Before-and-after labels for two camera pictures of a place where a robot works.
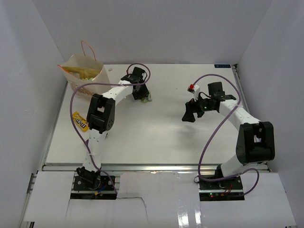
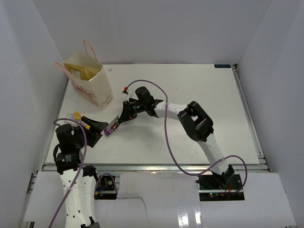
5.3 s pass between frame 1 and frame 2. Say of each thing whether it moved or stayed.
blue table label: stayed
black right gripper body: moved
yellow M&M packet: stayed
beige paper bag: stayed
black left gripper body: moved
